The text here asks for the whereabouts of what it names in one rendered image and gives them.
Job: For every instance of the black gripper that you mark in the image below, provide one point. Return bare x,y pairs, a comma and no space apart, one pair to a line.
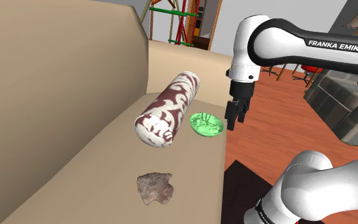
242,91

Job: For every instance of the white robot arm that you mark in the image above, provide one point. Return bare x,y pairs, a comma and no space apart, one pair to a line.
309,186

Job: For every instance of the green bowl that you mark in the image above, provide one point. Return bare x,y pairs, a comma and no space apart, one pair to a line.
206,125

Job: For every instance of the maroon white patterned bolster pillow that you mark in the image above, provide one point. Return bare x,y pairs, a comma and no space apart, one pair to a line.
166,108

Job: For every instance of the dark robot stand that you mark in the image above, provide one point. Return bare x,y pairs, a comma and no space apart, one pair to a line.
240,192

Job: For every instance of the red chair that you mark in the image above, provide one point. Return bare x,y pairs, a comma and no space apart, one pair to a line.
311,69

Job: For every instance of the wooden framed doorway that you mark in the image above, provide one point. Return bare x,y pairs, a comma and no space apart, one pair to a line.
208,24

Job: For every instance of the dark glass cabinet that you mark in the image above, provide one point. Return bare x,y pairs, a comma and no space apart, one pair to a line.
336,102

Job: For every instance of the pinkish grey rock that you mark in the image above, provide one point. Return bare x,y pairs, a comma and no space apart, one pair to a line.
155,189

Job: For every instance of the beige sofa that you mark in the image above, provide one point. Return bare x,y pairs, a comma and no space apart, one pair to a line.
42,93

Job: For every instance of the climbing frame, green red bars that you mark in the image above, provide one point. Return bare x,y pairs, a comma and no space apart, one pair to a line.
181,14

